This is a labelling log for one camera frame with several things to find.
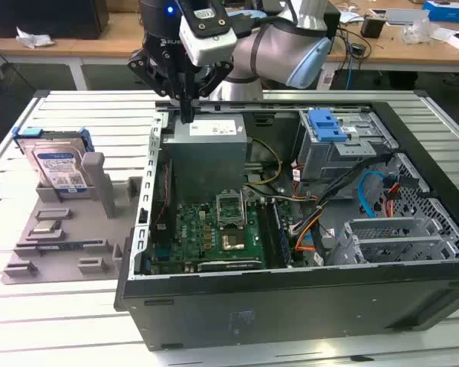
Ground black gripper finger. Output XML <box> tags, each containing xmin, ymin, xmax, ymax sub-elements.
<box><xmin>187</xmin><ymin>62</ymin><xmax>233</xmax><ymax>124</ymax></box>
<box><xmin>127</xmin><ymin>48</ymin><xmax>188</xmax><ymax>124</ymax></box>

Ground hard disk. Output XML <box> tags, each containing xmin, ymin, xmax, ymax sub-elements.
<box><xmin>13</xmin><ymin>127</ymin><xmax>96</xmax><ymax>200</ymax></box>

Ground orange red power wire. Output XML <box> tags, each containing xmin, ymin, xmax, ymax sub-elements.
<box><xmin>380</xmin><ymin>174</ymin><xmax>418</xmax><ymax>219</ymax></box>

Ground wooden desk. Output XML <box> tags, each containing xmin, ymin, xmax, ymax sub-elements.
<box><xmin>0</xmin><ymin>7</ymin><xmax>459</xmax><ymax>91</ymax></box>

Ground grey power supply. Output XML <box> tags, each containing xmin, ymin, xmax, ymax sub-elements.
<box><xmin>161</xmin><ymin>114</ymin><xmax>250</xmax><ymax>203</ymax></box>

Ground large black box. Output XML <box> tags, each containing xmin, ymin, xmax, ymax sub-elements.
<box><xmin>0</xmin><ymin>0</ymin><xmax>110</xmax><ymax>41</ymax></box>

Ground metal socket cover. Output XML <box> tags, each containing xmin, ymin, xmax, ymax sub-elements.
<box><xmin>215</xmin><ymin>189</ymin><xmax>247</xmax><ymax>230</ymax></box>

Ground crumpled white paper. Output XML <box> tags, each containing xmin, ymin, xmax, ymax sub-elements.
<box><xmin>15</xmin><ymin>26</ymin><xmax>56</xmax><ymax>50</ymax></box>

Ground blue plastic drive carrier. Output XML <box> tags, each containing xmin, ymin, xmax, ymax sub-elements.
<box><xmin>308</xmin><ymin>109</ymin><xmax>349</xmax><ymax>142</ymax></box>

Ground thin locking lever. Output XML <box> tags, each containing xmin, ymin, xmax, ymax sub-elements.
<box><xmin>242</xmin><ymin>187</ymin><xmax>252</xmax><ymax>230</ymax></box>

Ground metal drive cage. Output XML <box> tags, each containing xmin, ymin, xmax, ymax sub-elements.
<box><xmin>293</xmin><ymin>109</ymin><xmax>399</xmax><ymax>181</ymax></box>

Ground green motherboard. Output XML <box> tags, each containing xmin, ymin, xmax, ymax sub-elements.
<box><xmin>148</xmin><ymin>198</ymin><xmax>296</xmax><ymax>274</ymax></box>

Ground black RAM slot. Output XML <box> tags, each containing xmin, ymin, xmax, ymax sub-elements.
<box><xmin>255</xmin><ymin>198</ymin><xmax>280</xmax><ymax>269</ymax></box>
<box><xmin>267</xmin><ymin>198</ymin><xmax>288</xmax><ymax>268</ymax></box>

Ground CPU socket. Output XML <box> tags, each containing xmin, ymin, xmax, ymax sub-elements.
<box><xmin>218</xmin><ymin>225</ymin><xmax>249</xmax><ymax>254</ymax></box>

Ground dark square container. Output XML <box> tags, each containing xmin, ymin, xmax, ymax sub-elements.
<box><xmin>360</xmin><ymin>15</ymin><xmax>387</xmax><ymax>38</ymax></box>

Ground grey parts rack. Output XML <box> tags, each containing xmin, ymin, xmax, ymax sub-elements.
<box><xmin>2</xmin><ymin>151</ymin><xmax>145</xmax><ymax>286</ymax></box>

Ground blue RAM slot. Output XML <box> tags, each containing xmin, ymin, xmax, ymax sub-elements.
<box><xmin>273</xmin><ymin>200</ymin><xmax>294</xmax><ymax>267</ymax></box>

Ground silver CPU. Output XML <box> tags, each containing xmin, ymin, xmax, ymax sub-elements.
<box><xmin>33</xmin><ymin>219</ymin><xmax>62</xmax><ymax>234</ymax></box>

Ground black graphics card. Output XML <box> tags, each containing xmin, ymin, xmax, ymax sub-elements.
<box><xmin>196</xmin><ymin>258</ymin><xmax>265</xmax><ymax>274</ymax></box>

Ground dark blue RAM stick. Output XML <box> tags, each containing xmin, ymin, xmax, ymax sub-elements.
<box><xmin>34</xmin><ymin>241</ymin><xmax>85</xmax><ymax>252</ymax></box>

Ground grey flat box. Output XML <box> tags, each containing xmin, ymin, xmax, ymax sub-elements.
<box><xmin>386</xmin><ymin>8</ymin><xmax>431</xmax><ymax>26</ymax></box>

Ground clear plastic bag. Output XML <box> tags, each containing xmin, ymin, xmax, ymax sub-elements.
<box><xmin>403</xmin><ymin>17</ymin><xmax>436</xmax><ymax>44</ymax></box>

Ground blue cardboard box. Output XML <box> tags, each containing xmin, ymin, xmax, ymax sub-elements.
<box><xmin>422</xmin><ymin>0</ymin><xmax>459</xmax><ymax>24</ymax></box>

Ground white open box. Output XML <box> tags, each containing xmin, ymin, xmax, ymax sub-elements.
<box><xmin>431</xmin><ymin>28</ymin><xmax>459</xmax><ymax>51</ymax></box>

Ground black PC case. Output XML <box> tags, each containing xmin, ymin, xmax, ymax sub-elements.
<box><xmin>113</xmin><ymin>99</ymin><xmax>459</xmax><ymax>352</ymax></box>

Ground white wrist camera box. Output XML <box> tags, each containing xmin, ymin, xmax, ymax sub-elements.
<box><xmin>178</xmin><ymin>15</ymin><xmax>239</xmax><ymax>66</ymax></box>

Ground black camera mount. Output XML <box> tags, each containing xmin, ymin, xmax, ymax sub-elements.
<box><xmin>181</xmin><ymin>0</ymin><xmax>230</xmax><ymax>39</ymax></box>

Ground black camera cable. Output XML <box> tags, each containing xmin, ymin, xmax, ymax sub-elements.
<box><xmin>229</xmin><ymin>10</ymin><xmax>280</xmax><ymax>39</ymax></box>

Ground yellow black wire bundle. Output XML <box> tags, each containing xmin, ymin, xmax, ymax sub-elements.
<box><xmin>244</xmin><ymin>138</ymin><xmax>285</xmax><ymax>189</ymax></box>

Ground blue hanging cable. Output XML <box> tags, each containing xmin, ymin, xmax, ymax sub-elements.
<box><xmin>345</xmin><ymin>49</ymin><xmax>355</xmax><ymax>92</ymax></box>

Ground thick black cable bundle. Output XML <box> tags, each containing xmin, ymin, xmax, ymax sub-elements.
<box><xmin>313</xmin><ymin>152</ymin><xmax>391</xmax><ymax>215</ymax></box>

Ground multicolour wire bundle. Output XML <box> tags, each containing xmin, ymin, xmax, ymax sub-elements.
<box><xmin>288</xmin><ymin>204</ymin><xmax>324</xmax><ymax>235</ymax></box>

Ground blue data wire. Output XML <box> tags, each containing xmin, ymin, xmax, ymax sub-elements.
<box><xmin>357</xmin><ymin>170</ymin><xmax>391</xmax><ymax>219</ymax></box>

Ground orange data wire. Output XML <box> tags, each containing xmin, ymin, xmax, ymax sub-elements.
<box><xmin>293</xmin><ymin>226</ymin><xmax>322</xmax><ymax>254</ymax></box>

